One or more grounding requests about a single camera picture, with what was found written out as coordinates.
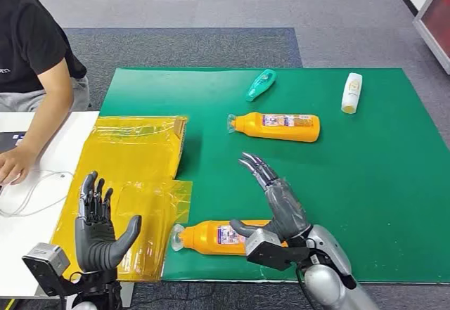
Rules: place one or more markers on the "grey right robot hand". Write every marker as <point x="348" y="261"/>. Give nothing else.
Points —
<point x="285" y="210"/>

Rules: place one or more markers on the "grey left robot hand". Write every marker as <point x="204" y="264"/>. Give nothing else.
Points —
<point x="93" y="242"/>

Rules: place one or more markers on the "person's hand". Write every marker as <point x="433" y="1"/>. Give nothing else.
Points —
<point x="13" y="166"/>

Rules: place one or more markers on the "orange detergent bottle clear cap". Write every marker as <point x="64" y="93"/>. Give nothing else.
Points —
<point x="278" y="133"/>
<point x="204" y="238"/>

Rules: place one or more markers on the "person's forearm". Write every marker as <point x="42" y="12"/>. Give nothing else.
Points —
<point x="49" y="107"/>

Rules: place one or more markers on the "teal plastic bottle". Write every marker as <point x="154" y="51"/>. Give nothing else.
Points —
<point x="260" y="85"/>

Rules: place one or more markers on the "white plastic bottle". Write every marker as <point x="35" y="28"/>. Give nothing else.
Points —
<point x="351" y="93"/>

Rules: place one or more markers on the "green table mat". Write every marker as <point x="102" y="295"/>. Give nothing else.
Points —
<point x="351" y="182"/>

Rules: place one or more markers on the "yellow transparent plastic bag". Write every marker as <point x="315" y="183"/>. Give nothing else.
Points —
<point x="123" y="159"/>

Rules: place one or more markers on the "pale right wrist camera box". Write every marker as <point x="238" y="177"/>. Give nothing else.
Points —
<point x="262" y="245"/>

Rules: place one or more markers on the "red panel silver frame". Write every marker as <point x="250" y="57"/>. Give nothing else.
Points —
<point x="439" y="19"/>

